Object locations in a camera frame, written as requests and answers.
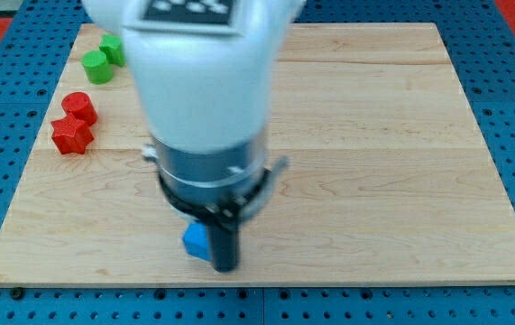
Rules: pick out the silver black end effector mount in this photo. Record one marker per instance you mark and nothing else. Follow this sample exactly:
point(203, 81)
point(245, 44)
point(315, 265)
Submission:
point(229, 186)

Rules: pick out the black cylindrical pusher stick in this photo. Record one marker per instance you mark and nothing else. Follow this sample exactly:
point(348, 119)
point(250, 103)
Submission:
point(223, 241)

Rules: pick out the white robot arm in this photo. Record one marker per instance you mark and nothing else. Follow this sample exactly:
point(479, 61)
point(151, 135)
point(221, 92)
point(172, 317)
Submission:
point(202, 70)

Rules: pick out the wooden board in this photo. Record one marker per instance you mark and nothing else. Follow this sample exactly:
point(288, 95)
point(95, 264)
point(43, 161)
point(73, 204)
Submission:
point(390, 182)

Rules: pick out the blue block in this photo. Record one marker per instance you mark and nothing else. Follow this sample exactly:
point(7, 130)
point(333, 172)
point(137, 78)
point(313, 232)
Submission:
point(194, 240)

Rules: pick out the red star block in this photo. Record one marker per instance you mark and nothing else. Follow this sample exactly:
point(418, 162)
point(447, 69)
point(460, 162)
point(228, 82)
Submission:
point(71, 135)

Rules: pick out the red cylinder block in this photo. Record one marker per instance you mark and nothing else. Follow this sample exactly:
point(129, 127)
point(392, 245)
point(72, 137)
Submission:
point(80, 106)

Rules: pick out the green cylinder block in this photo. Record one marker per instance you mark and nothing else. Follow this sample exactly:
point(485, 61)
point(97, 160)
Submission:
point(97, 67)

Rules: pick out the green hexagon block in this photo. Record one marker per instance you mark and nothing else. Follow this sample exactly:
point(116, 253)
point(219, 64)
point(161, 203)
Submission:
point(111, 45)

